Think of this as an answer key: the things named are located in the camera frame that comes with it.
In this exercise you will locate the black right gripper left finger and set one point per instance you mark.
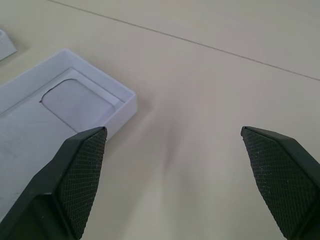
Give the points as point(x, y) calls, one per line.
point(67, 185)

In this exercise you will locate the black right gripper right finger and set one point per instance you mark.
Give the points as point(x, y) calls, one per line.
point(282, 180)

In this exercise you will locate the white box tray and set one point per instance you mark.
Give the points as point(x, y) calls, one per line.
point(57, 112)

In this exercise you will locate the white object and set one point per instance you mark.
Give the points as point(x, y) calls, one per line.
point(4, 45)

